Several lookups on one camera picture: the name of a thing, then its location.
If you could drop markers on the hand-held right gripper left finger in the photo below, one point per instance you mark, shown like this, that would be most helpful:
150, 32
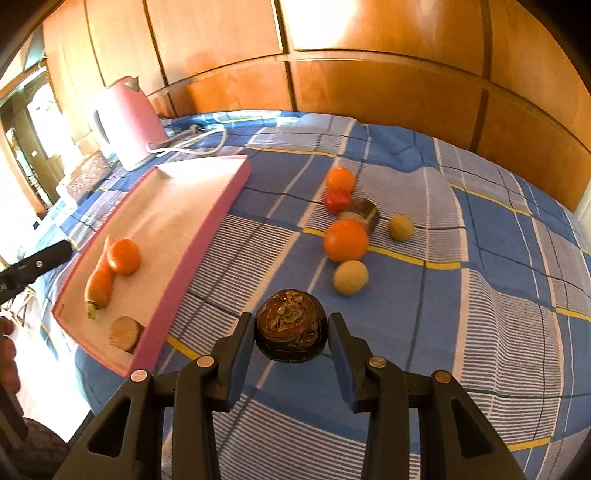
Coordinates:
238, 364

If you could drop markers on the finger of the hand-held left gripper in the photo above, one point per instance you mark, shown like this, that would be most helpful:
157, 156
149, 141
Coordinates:
37, 266

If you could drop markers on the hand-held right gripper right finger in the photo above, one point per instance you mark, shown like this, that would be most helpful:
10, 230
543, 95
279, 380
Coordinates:
345, 369

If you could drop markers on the dark brown round fruit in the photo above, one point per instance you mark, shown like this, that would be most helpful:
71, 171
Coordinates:
291, 325

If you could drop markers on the yellow-green round fruit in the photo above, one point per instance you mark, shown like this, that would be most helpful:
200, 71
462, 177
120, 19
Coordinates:
400, 227
351, 277

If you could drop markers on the orange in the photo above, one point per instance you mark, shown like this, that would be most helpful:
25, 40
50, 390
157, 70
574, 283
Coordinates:
340, 179
123, 256
346, 240

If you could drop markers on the pink tray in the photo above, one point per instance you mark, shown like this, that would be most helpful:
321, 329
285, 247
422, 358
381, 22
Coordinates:
175, 207

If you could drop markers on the brown cut fruit piece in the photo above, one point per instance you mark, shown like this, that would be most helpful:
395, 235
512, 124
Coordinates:
123, 334
364, 214

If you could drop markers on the red tomato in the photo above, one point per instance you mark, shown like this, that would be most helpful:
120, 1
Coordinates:
337, 201

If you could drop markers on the person's left hand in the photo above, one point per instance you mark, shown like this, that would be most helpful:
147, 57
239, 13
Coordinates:
8, 355

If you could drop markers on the carrot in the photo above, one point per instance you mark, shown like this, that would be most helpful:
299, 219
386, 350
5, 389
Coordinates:
101, 281

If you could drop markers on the silver tissue box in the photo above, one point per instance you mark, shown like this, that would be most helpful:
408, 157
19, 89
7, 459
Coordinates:
87, 174

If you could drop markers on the wooden door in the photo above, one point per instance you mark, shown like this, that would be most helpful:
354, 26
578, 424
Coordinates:
32, 138

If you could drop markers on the blue plaid bedsheet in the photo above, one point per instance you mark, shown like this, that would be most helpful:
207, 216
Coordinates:
485, 300

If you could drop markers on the pink electric kettle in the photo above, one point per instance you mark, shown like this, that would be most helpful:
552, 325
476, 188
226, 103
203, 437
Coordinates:
129, 124

